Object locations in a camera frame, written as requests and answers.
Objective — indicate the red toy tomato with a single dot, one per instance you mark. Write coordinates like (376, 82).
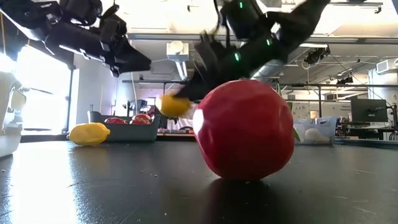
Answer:
(115, 120)

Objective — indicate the teal plastic basket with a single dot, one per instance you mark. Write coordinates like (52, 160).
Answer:
(130, 132)

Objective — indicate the white toy garlic bulb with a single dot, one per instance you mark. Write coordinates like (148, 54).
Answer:
(315, 136)

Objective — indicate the red pepper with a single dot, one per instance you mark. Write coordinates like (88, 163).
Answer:
(142, 118)

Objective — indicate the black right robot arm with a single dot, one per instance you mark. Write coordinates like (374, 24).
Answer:
(298, 25)

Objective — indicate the white ceiling unit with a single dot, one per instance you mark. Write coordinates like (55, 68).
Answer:
(178, 51)

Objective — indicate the yellow toy lemon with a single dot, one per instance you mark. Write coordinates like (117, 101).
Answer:
(172, 107)
(89, 134)

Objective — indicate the black aluminium rig frame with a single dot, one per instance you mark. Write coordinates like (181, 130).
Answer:
(46, 137)

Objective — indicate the black desktop monitor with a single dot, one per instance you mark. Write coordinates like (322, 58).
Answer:
(369, 110)

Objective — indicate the red apple bottom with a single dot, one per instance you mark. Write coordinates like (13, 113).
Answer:
(244, 130)

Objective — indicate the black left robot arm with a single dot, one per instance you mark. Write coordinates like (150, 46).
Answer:
(31, 15)

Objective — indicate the silver ventilation duct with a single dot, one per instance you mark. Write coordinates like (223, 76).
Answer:
(267, 71)

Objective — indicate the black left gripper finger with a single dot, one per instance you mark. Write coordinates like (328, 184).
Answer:
(130, 60)

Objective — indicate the grey plastic basket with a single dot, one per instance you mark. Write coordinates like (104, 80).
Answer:
(328, 123)

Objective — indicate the black vertical pole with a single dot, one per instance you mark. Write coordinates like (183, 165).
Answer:
(69, 99)

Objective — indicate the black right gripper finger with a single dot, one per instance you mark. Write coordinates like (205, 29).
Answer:
(202, 88)

